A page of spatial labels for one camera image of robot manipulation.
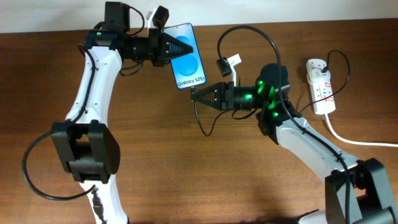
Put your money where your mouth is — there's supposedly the blue Samsung Galaxy smartphone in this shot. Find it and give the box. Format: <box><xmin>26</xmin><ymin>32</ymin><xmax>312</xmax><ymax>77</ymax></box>
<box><xmin>164</xmin><ymin>23</ymin><xmax>206</xmax><ymax>90</ymax></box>

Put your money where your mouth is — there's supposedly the black USB charging cable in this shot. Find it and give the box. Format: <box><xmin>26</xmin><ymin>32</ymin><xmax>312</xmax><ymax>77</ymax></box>
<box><xmin>190</xmin><ymin>49</ymin><xmax>351</xmax><ymax>138</ymax></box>

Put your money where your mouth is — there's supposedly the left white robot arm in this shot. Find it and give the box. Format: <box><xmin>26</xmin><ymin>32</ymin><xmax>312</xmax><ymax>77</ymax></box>
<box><xmin>52</xmin><ymin>2</ymin><xmax>193</xmax><ymax>223</ymax></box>

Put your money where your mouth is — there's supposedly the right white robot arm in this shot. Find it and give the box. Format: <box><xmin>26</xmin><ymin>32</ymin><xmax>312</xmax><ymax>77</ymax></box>
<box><xmin>191</xmin><ymin>63</ymin><xmax>397</xmax><ymax>224</ymax></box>

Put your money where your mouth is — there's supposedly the white USB charger plug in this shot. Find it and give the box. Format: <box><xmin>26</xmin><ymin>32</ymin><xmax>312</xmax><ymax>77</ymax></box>
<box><xmin>307</xmin><ymin>69</ymin><xmax>330</xmax><ymax>85</ymax></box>

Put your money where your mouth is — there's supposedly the white power strip cord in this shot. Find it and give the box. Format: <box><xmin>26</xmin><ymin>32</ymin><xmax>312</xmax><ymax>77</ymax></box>
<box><xmin>323</xmin><ymin>113</ymin><xmax>398</xmax><ymax>148</ymax></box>

